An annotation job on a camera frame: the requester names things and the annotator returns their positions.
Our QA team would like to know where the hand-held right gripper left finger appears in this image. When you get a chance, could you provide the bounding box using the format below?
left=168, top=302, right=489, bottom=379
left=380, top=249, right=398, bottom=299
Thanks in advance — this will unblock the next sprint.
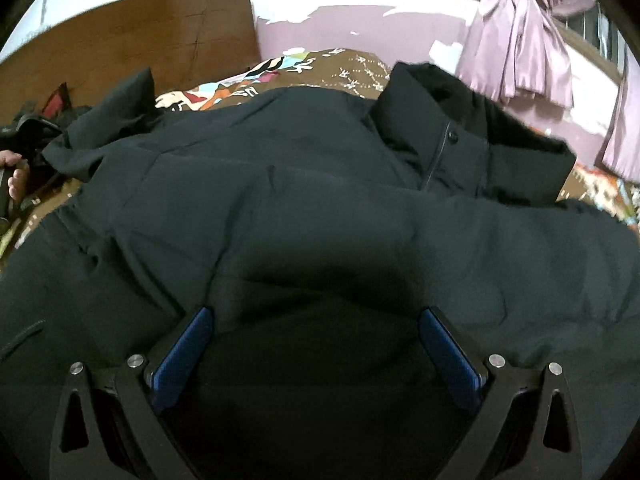
left=49, top=306, right=217, bottom=480

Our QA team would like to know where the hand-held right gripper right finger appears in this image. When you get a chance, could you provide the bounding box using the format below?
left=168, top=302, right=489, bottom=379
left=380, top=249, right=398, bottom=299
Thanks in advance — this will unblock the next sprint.
left=418, top=306, right=587, bottom=480

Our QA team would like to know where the black padded jacket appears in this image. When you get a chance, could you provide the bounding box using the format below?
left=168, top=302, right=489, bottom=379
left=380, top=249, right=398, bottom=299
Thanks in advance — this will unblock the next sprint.
left=0, top=61, right=640, bottom=480

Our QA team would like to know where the person's left hand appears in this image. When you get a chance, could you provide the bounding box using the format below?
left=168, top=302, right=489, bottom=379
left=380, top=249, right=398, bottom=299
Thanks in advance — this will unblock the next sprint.
left=0, top=150, right=31, bottom=206

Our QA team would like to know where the wooden headboard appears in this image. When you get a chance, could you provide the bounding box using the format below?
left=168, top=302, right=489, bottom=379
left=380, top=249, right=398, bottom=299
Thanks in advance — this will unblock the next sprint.
left=0, top=0, right=262, bottom=126

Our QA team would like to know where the brown printed blanket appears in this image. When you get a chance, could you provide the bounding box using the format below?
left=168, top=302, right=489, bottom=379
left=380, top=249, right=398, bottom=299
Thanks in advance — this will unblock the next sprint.
left=0, top=47, right=640, bottom=273

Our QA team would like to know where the knotted purple curtain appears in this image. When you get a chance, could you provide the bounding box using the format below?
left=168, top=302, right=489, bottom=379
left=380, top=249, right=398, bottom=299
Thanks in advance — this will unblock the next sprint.
left=457, top=0, right=598, bottom=108

